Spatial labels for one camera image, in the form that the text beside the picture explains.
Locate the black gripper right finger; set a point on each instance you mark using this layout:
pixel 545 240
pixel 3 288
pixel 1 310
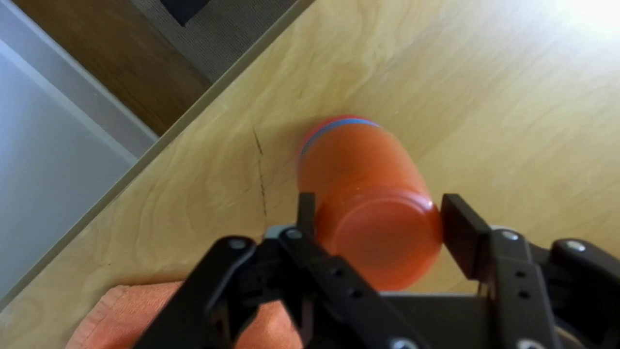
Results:
pixel 559 296

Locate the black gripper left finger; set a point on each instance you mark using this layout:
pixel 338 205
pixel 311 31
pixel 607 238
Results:
pixel 326 298

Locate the orange plastic cup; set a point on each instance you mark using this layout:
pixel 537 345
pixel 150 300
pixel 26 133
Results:
pixel 373 205

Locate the orange cloth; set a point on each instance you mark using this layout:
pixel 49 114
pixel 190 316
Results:
pixel 125 312

